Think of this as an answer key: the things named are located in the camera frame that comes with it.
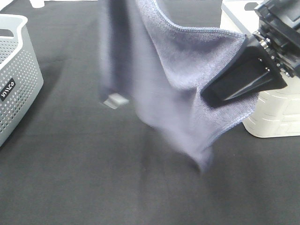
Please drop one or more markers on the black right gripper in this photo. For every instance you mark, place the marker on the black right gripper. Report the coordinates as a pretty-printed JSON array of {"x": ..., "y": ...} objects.
[{"x": 253, "y": 70}]

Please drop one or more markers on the blue-grey microfibre towel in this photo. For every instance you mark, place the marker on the blue-grey microfibre towel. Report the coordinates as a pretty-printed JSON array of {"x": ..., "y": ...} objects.
[{"x": 163, "y": 67}]

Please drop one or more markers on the white woven-pattern storage box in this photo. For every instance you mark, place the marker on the white woven-pattern storage box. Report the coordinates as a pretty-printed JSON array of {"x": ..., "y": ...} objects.
[{"x": 277, "y": 112}]

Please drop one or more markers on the black table cloth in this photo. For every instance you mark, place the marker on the black table cloth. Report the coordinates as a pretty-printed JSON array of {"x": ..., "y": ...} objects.
[{"x": 73, "y": 161}]

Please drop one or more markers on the white cup at table edge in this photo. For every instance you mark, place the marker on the white cup at table edge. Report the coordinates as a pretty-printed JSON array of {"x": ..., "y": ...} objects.
[{"x": 37, "y": 3}]

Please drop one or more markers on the grey perforated plastic basket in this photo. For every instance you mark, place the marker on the grey perforated plastic basket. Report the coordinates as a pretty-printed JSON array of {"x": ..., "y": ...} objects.
[{"x": 20, "y": 76}]

